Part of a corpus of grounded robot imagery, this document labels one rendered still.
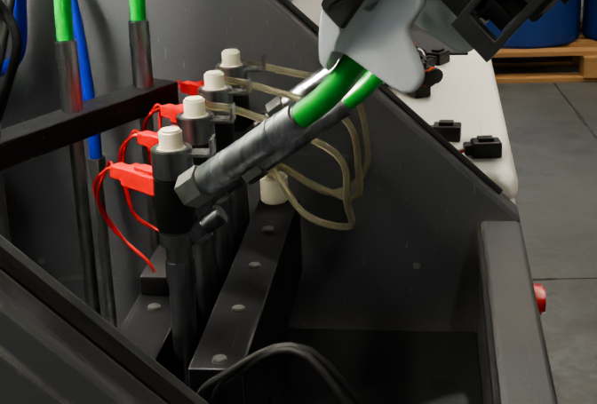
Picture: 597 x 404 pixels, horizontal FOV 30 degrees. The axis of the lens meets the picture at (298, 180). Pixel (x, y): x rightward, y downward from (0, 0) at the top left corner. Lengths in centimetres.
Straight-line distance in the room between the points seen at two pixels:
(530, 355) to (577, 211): 299
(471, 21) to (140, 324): 42
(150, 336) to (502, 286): 31
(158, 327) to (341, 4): 36
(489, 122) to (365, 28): 76
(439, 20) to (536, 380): 32
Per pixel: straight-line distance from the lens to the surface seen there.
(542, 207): 384
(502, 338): 86
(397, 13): 52
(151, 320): 83
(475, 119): 130
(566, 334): 299
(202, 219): 76
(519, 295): 93
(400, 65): 53
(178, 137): 74
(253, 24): 104
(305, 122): 59
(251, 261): 92
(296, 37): 104
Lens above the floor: 134
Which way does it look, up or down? 19 degrees down
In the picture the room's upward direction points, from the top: 2 degrees counter-clockwise
